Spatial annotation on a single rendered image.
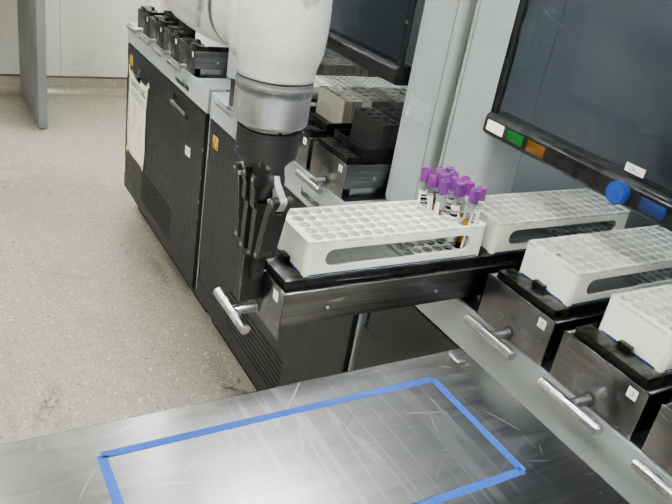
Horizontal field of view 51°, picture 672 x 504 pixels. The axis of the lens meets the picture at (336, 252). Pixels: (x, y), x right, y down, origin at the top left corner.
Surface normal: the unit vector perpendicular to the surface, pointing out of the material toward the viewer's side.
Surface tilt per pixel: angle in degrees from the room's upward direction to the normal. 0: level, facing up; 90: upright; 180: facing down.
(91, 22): 90
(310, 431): 0
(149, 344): 0
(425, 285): 90
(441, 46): 90
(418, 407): 0
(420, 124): 90
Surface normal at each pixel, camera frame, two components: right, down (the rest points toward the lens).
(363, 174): 0.48, 0.46
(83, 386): 0.16, -0.88
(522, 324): -0.86, 0.09
